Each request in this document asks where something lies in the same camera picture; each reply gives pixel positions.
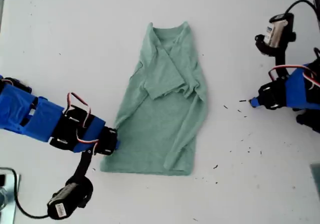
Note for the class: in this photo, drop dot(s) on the green t-shirt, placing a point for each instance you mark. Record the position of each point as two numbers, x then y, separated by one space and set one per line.
150 134

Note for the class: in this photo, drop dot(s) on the steel clamp plate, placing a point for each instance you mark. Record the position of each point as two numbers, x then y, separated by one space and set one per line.
8 196

